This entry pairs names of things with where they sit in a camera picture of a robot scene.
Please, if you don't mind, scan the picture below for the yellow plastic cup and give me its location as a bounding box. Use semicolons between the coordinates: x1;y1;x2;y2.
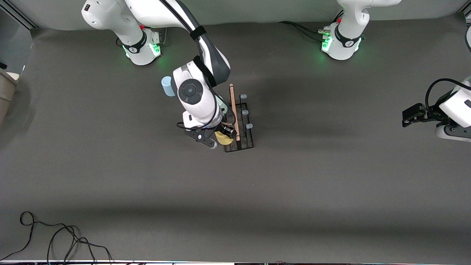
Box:
215;131;234;146

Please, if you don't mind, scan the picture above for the black wire cup holder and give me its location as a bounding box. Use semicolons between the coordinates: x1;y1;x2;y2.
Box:
219;84;255;153

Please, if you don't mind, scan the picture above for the light blue plastic cup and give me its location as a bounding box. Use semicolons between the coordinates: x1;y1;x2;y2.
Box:
161;76;177;97

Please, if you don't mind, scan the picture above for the beige box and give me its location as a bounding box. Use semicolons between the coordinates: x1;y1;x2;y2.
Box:
0;63;19;124

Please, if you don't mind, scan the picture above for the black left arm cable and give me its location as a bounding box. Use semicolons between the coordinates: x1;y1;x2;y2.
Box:
425;78;471;112

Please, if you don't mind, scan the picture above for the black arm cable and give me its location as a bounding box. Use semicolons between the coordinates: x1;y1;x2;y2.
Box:
425;78;471;112
160;0;221;131

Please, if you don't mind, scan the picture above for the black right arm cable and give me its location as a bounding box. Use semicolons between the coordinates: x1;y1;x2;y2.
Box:
160;0;221;131

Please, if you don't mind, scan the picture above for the loose black cable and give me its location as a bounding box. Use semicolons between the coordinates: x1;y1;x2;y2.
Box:
0;211;113;265

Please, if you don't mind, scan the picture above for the dark metal frame rail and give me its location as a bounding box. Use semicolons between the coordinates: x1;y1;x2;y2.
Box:
0;0;39;30

